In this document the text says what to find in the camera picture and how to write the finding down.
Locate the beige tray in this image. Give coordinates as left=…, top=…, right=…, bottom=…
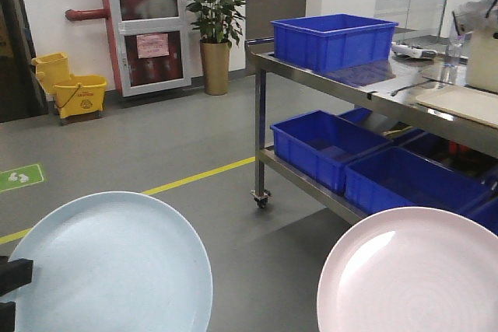
left=416, top=86, right=497, bottom=128

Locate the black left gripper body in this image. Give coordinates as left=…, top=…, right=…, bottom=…
left=1, top=255, right=33, bottom=332

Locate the plant in gold pot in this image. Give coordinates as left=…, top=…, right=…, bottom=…
left=186, top=0, right=246, bottom=96

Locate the blue crate lower left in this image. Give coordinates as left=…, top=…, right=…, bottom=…
left=270, top=110, right=392, bottom=195

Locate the grey jacket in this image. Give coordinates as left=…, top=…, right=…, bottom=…
left=452, top=0, right=497, bottom=36

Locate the light blue plate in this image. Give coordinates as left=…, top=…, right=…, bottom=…
left=6, top=191, right=213, bottom=331

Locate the blue crate lower middle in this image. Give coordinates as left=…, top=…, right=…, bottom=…
left=344, top=147, right=491, bottom=215

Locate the yellow mop bucket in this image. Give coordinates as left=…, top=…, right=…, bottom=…
left=31, top=52, right=107, bottom=125

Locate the blue crate on cart top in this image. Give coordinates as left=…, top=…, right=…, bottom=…
left=272, top=13, right=398, bottom=73

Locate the pink plate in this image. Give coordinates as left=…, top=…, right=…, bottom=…
left=317, top=207, right=497, bottom=331

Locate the green floor sign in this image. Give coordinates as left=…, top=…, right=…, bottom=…
left=1, top=163, right=45, bottom=192

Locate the red pipe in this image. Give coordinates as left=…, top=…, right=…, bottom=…
left=65, top=0, right=122, bottom=94

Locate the clear water bottle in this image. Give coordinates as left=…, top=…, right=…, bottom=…
left=441, top=23, right=465, bottom=84

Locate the white red fire hose cabinet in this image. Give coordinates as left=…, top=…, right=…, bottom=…
left=102, top=0, right=191, bottom=98

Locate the stainless steel cart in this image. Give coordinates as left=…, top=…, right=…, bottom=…
left=244, top=37, right=497, bottom=224

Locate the cream plastic basket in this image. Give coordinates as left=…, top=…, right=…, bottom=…
left=465, top=28, right=497, bottom=93

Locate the white grey remote controller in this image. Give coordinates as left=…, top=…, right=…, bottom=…
left=391, top=42, right=437, bottom=60

